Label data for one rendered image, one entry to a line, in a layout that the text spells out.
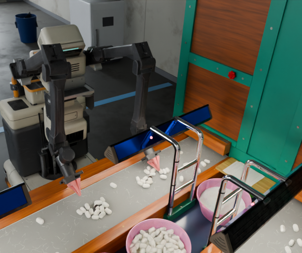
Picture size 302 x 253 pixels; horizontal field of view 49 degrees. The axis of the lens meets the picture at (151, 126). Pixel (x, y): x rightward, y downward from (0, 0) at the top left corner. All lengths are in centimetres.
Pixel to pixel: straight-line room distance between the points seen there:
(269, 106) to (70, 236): 110
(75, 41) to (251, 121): 102
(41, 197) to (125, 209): 39
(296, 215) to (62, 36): 147
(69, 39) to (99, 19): 313
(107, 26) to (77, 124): 312
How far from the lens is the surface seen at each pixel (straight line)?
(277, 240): 161
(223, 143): 188
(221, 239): 106
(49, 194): 165
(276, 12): 162
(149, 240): 147
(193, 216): 168
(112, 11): 504
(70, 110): 206
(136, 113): 172
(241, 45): 174
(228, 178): 123
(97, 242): 143
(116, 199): 162
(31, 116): 227
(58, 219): 156
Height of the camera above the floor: 187
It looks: 31 degrees down
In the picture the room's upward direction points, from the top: 4 degrees clockwise
